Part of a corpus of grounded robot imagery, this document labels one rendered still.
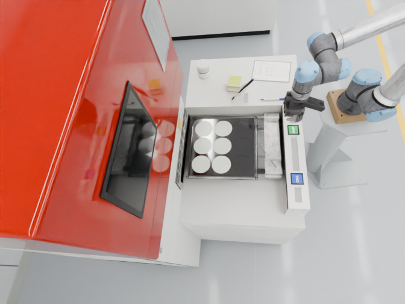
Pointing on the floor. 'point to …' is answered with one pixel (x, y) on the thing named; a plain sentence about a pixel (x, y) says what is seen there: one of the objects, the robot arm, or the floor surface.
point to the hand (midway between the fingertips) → (296, 119)
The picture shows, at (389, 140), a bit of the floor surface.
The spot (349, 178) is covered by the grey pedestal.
